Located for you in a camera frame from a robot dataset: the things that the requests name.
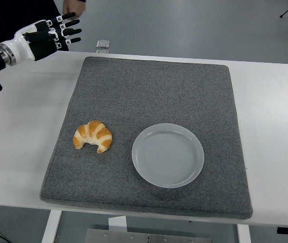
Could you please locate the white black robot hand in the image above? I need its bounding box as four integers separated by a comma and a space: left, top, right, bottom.
7, 12, 82, 63

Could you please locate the golden croissant bread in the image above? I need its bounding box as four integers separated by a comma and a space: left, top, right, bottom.
73, 120, 113, 154

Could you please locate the round grey plate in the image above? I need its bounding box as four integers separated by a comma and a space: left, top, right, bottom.
131, 123, 205, 189

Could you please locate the grey metal plate with screws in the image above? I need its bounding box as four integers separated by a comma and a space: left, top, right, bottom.
84, 228, 212, 243

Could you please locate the person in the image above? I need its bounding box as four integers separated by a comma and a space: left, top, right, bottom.
0, 0, 87, 53

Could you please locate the person's hand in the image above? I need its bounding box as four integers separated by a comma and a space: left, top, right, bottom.
62, 0, 87, 15

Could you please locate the small clear plastic box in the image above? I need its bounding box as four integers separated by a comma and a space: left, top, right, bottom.
96, 39, 111, 49

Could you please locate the grey felt mat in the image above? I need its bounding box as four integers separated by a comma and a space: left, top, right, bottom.
40, 56, 254, 220

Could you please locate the white table leg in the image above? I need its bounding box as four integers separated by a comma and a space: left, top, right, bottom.
41, 210, 63, 243
236, 224, 251, 243

